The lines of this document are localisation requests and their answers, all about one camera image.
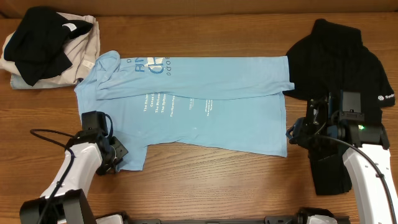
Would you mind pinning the folded light denim garment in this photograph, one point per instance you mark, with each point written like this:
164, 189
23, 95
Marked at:
17, 83

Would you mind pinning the light blue printed t-shirt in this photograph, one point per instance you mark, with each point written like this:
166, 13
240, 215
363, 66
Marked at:
234, 103

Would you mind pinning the folded black garment on pile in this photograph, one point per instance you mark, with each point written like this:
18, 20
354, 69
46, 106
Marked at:
37, 46

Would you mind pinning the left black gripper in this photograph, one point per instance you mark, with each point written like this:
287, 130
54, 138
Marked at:
117, 150

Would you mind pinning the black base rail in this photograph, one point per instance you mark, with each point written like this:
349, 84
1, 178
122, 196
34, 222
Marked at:
314, 219

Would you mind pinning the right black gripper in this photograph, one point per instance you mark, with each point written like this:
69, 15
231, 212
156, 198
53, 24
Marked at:
301, 130

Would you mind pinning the black t-shirt with logo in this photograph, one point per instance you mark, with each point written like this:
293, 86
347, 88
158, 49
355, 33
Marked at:
333, 58

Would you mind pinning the folded beige garment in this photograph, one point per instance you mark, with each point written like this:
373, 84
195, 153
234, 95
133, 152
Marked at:
81, 51

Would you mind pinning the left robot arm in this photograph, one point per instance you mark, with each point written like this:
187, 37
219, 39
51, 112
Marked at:
87, 153

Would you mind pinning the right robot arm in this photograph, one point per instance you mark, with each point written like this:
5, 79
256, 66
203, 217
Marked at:
348, 153

